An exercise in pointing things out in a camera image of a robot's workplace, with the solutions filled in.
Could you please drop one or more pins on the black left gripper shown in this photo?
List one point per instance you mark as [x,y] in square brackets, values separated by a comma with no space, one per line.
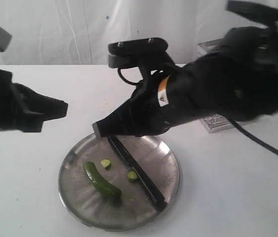
[16,114]

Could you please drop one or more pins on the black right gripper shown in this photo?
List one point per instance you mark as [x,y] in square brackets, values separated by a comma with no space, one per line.
[147,112]

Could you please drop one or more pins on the green cucumber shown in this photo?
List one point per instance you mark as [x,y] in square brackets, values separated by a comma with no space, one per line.
[104,187]

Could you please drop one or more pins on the black handled knife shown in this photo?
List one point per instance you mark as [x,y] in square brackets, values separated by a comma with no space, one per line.
[153,193]

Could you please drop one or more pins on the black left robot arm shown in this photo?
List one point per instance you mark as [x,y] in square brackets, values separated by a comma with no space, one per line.
[32,99]

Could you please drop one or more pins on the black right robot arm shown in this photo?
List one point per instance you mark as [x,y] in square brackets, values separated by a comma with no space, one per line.
[238,79]

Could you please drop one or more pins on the white backdrop curtain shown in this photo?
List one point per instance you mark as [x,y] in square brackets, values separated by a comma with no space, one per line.
[78,31]

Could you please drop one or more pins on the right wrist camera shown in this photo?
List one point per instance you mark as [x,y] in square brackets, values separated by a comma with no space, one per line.
[150,54]

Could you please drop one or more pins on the chrome wire utensil holder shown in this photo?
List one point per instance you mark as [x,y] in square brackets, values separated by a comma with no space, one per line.
[212,123]

